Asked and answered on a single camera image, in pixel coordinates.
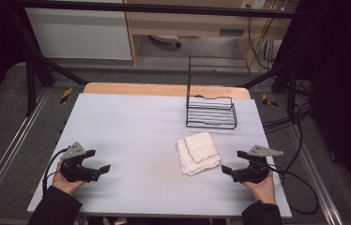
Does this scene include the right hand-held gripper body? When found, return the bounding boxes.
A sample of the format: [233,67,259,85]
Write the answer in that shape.
[231,144,284,185]

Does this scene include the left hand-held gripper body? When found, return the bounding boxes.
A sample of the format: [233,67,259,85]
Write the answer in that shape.
[59,142,101,184]

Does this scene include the white towel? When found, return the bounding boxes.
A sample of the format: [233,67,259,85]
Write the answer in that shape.
[175,130,223,177]

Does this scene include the black wire rack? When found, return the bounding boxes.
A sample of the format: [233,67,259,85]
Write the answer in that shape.
[185,55,252,130]

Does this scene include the person's left hand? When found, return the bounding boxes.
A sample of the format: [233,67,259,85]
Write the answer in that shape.
[51,160,85,196]

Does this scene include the person's right hand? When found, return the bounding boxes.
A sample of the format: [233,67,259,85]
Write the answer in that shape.
[242,170,277,205]

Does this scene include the white table board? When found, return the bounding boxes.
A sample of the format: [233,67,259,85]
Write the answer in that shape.
[26,93,293,219]

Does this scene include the yellow black tape strip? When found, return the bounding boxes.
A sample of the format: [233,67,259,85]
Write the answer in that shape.
[261,93,279,109]
[59,87,73,105]

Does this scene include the wooden table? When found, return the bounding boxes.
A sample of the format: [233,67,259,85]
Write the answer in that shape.
[83,82,252,100]

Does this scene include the white cabinet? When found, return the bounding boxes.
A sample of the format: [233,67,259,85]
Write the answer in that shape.
[23,7,133,61]

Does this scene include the white power strip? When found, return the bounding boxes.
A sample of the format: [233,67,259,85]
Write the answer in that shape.
[149,34,183,49]

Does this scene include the light wooden desk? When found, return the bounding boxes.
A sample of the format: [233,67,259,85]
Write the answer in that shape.
[123,0,299,67]

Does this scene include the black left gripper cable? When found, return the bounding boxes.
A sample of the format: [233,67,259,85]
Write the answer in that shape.
[41,147,71,197]

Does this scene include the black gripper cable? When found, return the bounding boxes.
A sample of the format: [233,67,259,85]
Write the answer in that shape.
[267,163,320,216]
[41,147,71,197]

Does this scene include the bundle of black floor cables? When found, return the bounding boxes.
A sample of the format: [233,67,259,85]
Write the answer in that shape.
[262,79,313,134]

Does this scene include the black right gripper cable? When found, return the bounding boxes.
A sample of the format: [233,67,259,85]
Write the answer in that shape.
[267,163,320,216]

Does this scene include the aluminium floor rail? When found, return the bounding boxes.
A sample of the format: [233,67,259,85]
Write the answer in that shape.
[276,93,344,225]
[0,88,52,214]

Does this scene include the black metal frame stand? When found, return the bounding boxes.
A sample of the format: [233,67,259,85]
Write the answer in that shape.
[8,8,88,117]
[240,12,322,121]

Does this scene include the hanging cables under desk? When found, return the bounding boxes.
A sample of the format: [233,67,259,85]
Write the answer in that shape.
[246,15,280,70]

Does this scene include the white wall socket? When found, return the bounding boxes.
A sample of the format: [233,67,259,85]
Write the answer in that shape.
[240,0,267,10]

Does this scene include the black metal frame crossbar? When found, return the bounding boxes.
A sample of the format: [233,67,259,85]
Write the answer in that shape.
[8,0,301,19]

